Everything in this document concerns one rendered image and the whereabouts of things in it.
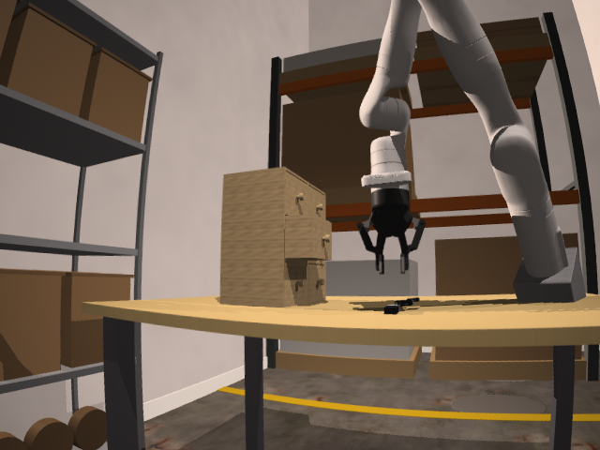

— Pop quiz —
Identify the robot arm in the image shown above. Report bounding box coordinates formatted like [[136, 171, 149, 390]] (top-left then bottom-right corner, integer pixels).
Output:
[[360, 0, 569, 278]]

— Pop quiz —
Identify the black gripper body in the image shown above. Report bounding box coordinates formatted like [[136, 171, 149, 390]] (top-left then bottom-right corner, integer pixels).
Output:
[[369, 188, 413, 237]]

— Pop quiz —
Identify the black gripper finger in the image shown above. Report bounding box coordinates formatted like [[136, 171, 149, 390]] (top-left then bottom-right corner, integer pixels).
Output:
[[357, 217, 387, 275], [394, 217, 426, 274]]

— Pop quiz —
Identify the light wooden chest of drawers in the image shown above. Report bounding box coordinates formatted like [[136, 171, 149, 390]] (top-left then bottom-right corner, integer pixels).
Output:
[[220, 167, 326, 308]]

